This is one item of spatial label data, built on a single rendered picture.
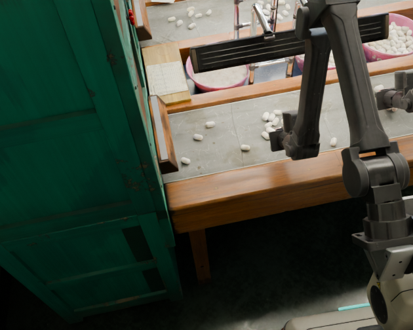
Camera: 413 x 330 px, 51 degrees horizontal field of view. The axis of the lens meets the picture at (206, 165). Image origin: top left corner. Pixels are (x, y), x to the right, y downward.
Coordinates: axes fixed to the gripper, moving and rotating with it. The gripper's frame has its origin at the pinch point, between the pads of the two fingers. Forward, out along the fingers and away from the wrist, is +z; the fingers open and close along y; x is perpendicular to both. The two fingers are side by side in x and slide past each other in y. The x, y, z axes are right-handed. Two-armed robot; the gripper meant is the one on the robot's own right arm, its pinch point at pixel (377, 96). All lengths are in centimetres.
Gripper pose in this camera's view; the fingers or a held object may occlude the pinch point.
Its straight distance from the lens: 173.7
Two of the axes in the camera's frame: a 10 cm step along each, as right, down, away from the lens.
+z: -1.3, -2.3, 9.6
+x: 1.8, 9.5, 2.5
